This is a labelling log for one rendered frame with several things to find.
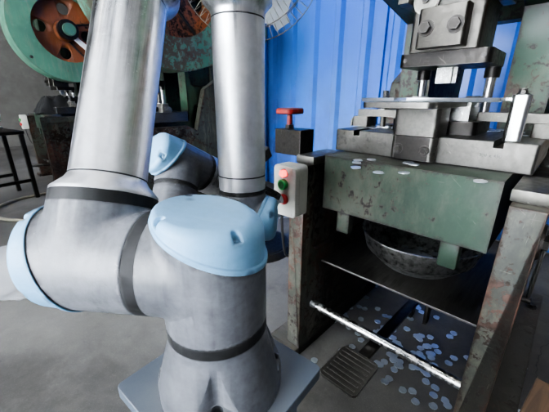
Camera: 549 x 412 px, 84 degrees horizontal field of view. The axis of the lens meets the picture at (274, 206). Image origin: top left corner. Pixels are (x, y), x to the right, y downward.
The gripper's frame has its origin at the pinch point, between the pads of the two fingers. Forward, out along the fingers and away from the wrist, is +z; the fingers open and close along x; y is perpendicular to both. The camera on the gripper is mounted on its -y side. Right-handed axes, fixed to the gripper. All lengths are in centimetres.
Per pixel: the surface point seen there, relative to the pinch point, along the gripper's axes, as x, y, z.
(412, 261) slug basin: 27.9, 3.2, 26.0
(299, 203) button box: 3.8, -0.3, 3.7
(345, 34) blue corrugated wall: -78, -131, 96
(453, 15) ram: 26, -48, 1
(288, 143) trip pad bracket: -6.6, -15.8, 3.1
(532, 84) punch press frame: 40, -51, 33
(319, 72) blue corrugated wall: -98, -111, 107
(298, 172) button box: 3.8, -7.3, -1.2
